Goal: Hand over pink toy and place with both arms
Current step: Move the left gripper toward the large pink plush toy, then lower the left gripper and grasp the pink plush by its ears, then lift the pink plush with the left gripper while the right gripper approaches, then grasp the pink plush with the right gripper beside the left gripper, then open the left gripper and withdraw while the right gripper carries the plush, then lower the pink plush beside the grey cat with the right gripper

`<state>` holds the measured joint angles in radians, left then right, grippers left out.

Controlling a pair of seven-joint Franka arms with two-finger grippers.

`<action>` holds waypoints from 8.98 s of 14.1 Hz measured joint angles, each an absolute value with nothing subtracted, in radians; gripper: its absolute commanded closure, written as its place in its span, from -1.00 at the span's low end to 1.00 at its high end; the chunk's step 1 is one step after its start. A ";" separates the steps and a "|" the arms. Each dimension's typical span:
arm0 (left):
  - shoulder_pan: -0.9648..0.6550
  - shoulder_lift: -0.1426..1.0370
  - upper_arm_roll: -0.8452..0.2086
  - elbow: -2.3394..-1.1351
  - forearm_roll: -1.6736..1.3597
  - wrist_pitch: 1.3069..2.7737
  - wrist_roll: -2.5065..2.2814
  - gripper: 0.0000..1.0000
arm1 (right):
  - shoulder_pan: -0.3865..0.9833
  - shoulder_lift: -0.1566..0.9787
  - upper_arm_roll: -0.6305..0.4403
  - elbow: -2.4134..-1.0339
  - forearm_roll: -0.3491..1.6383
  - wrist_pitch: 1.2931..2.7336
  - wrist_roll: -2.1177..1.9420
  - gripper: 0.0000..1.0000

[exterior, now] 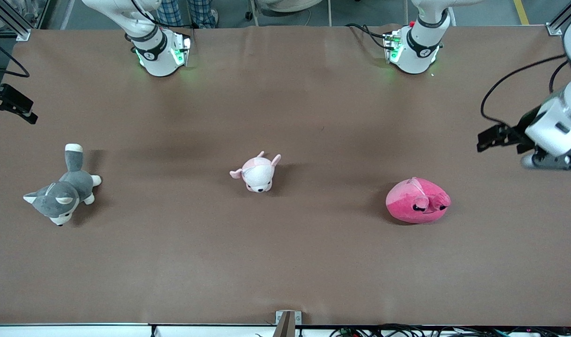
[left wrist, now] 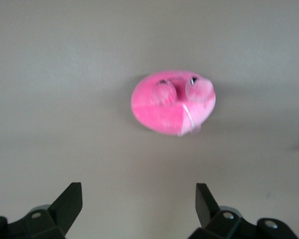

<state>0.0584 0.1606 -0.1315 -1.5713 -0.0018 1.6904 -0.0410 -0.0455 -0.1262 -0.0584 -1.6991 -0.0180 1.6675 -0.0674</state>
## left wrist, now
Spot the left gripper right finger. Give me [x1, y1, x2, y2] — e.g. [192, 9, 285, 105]
[188, 183, 299, 239]

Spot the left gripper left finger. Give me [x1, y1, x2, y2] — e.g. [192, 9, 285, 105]
[0, 182, 83, 239]

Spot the round hot pink plush toy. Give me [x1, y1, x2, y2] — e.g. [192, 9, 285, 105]
[131, 69, 217, 137]

